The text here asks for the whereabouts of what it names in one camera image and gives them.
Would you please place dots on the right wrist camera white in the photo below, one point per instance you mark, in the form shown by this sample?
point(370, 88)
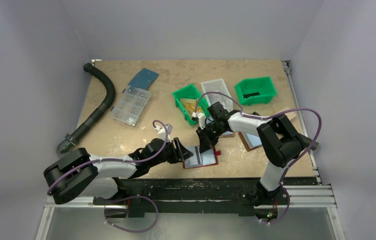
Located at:
point(200, 118)

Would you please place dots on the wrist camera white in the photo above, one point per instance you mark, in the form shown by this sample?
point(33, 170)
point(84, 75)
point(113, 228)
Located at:
point(200, 118)
point(163, 133)

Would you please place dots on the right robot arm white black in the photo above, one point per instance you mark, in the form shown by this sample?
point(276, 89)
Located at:
point(280, 140)

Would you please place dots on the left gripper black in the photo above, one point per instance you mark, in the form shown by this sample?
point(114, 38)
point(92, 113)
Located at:
point(184, 153)

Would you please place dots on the clear compartment screw box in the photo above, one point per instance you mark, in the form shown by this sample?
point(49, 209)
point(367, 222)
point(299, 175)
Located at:
point(130, 105)

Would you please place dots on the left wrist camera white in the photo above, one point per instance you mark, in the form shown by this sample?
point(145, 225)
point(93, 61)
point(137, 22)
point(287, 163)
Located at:
point(163, 133)

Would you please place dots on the red leather card holder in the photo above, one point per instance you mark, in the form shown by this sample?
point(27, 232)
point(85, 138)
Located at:
point(205, 159)

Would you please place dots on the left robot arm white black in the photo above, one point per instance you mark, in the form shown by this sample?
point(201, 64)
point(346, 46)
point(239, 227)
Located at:
point(72, 174)

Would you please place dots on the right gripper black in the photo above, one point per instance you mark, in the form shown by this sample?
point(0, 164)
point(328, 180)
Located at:
point(207, 135)

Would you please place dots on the green bin with yellow items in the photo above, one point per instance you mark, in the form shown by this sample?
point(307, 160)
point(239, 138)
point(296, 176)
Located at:
point(185, 100)

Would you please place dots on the brown open card holder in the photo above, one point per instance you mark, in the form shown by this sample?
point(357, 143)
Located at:
point(250, 142)

